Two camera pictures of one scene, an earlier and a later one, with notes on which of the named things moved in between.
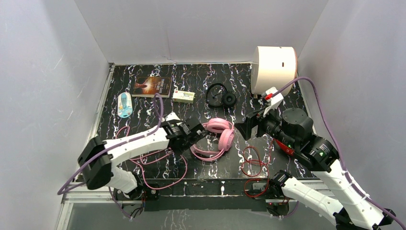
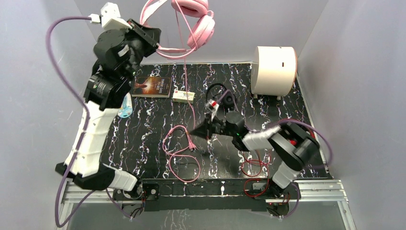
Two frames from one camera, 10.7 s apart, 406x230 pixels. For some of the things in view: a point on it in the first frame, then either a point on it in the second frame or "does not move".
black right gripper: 251,120 to 205,131
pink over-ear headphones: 225,140 to 201,30
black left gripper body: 185,133 to 145,34
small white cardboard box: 183,96 does not move
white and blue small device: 124,105 does not move
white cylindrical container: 273,66 does not move
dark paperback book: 147,86 does not move
